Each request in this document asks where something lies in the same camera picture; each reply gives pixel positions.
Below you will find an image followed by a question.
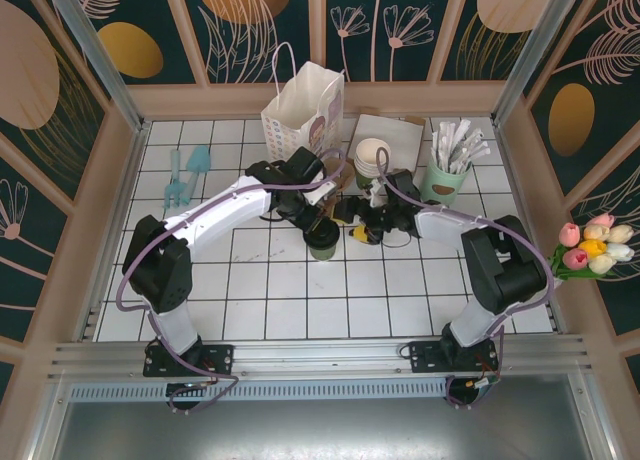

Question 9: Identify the black plastic cup lid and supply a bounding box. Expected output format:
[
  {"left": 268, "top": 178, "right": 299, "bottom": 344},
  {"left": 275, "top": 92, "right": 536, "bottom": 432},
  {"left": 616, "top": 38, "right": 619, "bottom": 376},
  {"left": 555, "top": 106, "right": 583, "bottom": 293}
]
[{"left": 303, "top": 223, "right": 343, "bottom": 250}]

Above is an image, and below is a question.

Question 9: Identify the white printed paper bag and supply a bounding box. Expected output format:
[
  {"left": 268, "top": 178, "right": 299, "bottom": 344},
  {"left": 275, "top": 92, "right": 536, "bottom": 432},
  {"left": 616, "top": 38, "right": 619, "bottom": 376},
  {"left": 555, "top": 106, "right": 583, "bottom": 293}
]
[{"left": 260, "top": 42, "right": 347, "bottom": 166}]

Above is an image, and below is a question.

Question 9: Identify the mint green straw holder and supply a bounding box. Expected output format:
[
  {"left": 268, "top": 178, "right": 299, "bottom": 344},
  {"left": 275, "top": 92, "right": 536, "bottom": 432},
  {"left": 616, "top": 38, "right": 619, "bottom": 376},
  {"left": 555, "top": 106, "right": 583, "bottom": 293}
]
[{"left": 419, "top": 157, "right": 474, "bottom": 209}]

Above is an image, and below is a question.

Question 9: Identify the stack of white paper cups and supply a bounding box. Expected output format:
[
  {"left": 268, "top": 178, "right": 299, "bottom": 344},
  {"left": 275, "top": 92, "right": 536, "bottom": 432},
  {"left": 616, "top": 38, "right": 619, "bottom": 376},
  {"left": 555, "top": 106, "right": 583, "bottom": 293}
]
[{"left": 355, "top": 138, "right": 392, "bottom": 169}]

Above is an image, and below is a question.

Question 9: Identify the brown cardboard napkin box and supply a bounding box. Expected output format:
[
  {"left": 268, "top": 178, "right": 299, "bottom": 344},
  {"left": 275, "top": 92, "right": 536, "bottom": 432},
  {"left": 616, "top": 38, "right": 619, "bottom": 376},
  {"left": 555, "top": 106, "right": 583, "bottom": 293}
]
[{"left": 348, "top": 110, "right": 427, "bottom": 174}]

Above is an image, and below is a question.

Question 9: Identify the light blue toy shovel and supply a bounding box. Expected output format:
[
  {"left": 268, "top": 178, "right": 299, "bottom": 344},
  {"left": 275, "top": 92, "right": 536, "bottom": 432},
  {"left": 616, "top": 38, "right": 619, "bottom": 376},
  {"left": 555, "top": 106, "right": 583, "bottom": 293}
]
[{"left": 182, "top": 145, "right": 212, "bottom": 205}]

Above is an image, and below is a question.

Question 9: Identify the light blue toy rake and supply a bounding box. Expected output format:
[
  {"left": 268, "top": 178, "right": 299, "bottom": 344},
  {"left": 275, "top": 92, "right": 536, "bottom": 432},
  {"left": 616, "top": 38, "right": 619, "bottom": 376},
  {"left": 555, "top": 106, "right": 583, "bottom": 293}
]
[{"left": 162, "top": 148, "right": 187, "bottom": 210}]

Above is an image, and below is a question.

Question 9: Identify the grey metal panel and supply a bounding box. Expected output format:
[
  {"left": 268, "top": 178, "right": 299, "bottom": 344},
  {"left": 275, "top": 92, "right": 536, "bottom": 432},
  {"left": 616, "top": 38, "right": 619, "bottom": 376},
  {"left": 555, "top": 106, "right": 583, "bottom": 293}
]
[{"left": 52, "top": 372, "right": 606, "bottom": 460}]

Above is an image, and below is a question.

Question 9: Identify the artificial tulip bouquet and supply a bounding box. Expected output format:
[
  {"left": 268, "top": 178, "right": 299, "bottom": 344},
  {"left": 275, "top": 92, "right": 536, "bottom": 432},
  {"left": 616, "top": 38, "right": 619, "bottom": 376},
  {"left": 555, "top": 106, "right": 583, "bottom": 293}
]
[{"left": 548, "top": 212, "right": 636, "bottom": 284}]

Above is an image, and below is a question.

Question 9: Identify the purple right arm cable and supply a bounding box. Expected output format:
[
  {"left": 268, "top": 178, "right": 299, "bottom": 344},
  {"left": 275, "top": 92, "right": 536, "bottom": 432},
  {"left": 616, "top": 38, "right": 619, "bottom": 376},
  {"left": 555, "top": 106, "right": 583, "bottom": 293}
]
[{"left": 374, "top": 147, "right": 556, "bottom": 409}]

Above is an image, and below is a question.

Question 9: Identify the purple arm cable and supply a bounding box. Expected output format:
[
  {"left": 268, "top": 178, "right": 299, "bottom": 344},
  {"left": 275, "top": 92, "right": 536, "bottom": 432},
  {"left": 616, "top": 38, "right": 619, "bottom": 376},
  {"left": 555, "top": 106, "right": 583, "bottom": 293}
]
[
  {"left": 115, "top": 147, "right": 351, "bottom": 416},
  {"left": 374, "top": 147, "right": 556, "bottom": 409}
]

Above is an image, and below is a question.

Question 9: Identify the aluminium frame rail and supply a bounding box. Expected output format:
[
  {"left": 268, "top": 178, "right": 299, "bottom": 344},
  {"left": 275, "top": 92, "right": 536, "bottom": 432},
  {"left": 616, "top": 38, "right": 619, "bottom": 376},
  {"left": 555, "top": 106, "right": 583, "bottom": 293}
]
[{"left": 49, "top": 333, "right": 596, "bottom": 381}]

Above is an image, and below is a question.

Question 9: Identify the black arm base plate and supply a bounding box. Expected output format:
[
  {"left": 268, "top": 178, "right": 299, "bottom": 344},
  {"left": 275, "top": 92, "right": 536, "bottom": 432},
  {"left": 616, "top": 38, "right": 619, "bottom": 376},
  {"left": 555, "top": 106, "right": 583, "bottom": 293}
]
[
  {"left": 143, "top": 342, "right": 236, "bottom": 379},
  {"left": 399, "top": 339, "right": 501, "bottom": 379}
]

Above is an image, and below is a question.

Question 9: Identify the slotted grey cable duct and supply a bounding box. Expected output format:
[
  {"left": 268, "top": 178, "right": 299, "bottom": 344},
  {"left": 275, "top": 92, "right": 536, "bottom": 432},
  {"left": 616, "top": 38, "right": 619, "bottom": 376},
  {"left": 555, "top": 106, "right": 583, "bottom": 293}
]
[{"left": 67, "top": 382, "right": 451, "bottom": 404}]

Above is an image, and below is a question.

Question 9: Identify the aluminium side rail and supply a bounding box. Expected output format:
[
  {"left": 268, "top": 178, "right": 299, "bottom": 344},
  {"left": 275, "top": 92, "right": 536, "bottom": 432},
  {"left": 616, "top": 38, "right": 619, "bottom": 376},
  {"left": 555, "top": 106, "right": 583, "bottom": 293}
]
[
  {"left": 79, "top": 124, "right": 151, "bottom": 341},
  {"left": 492, "top": 122, "right": 569, "bottom": 331}
]

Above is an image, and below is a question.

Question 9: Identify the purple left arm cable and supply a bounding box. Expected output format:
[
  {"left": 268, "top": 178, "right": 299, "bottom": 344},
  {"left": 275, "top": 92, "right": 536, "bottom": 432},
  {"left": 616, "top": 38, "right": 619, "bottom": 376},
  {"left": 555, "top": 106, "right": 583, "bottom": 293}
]
[{"left": 115, "top": 147, "right": 351, "bottom": 416}]

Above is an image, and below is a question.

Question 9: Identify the aluminium frame post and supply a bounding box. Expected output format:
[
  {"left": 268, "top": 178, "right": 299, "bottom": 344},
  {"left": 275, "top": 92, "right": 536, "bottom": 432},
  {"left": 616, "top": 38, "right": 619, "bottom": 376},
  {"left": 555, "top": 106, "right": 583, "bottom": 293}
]
[
  {"left": 491, "top": 0, "right": 601, "bottom": 127},
  {"left": 42, "top": 0, "right": 151, "bottom": 131}
]

